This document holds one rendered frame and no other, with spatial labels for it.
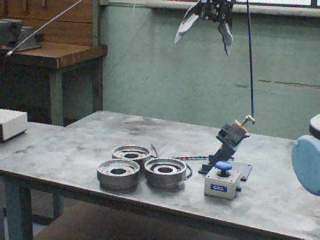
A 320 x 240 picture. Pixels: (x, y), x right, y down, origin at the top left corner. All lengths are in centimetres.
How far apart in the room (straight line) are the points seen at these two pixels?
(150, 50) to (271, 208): 194
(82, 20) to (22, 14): 46
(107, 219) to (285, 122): 150
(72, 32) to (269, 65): 123
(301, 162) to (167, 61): 201
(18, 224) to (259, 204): 66
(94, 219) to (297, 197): 66
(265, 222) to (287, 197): 14
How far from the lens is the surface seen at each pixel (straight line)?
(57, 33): 306
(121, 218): 151
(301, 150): 90
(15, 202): 132
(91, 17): 291
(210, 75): 276
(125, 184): 111
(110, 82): 304
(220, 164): 109
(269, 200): 112
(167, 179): 111
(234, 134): 120
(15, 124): 185
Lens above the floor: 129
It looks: 17 degrees down
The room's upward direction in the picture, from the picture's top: 2 degrees clockwise
